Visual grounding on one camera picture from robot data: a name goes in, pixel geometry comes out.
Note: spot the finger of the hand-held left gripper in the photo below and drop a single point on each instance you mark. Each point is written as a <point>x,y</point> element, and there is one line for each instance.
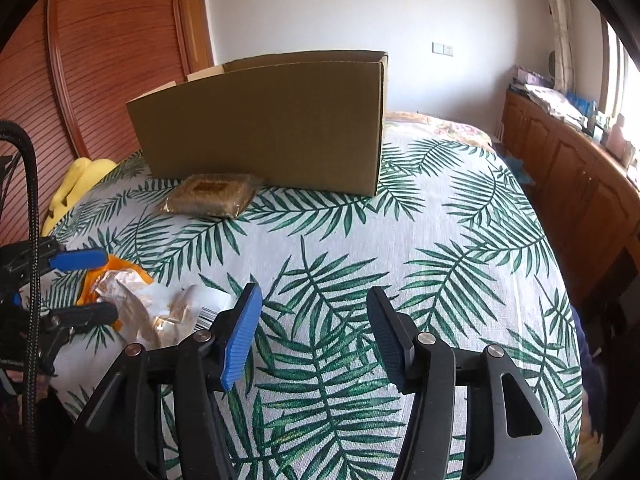
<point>80,259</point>
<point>90,315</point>

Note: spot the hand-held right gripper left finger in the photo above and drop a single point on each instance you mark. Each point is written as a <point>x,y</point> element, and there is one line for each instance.
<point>242,335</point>

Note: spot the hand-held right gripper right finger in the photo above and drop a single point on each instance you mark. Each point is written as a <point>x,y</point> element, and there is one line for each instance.
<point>391,342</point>

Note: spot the silver foil bag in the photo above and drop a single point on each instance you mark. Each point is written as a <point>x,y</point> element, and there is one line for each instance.
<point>125,300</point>

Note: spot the orange snack bag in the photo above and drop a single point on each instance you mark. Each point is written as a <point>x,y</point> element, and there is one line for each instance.
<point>122,264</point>

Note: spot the clear packet with barcode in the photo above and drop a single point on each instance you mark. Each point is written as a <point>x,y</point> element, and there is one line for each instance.
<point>200,305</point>

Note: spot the brown cardboard box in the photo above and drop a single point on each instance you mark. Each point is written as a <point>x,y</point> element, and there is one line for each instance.
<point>260,125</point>

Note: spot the yellow plush toy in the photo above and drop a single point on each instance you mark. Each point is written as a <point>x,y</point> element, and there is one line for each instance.
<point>75,185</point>

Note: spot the leaf print bed sheet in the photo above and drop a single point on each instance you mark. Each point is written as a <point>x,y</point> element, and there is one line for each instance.
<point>350,240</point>

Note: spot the brown snack block pack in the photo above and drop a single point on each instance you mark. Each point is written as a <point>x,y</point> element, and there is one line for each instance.
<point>210,195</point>

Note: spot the wooden slatted wardrobe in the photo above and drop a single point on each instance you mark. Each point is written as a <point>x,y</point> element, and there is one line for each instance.
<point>100,50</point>

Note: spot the floral blanket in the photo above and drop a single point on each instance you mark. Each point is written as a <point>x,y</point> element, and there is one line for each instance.
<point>450,127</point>

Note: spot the wooden cabinet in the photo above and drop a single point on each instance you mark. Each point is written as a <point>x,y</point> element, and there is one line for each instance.
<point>550,150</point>

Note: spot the folded floral cloth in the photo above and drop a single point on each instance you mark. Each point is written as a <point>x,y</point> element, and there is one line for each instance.
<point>552,102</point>

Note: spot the purple box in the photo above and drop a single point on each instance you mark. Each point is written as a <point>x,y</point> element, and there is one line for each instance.
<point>532,76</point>

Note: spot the blue box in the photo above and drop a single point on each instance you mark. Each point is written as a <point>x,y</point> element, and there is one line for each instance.
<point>582,105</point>

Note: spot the pink kettle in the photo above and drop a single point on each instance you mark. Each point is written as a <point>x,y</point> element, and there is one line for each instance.
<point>619,135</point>

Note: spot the small dark round fan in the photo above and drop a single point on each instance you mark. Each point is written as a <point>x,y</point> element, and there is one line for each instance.
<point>552,62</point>

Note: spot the patterned beige curtain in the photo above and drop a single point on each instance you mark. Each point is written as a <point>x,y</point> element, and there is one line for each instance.
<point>560,35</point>

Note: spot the wooden framed window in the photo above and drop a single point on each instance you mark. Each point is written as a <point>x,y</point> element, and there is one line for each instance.
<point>625,75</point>

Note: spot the white wall switch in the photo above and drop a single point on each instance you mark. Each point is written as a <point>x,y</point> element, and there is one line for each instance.
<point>443,49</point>

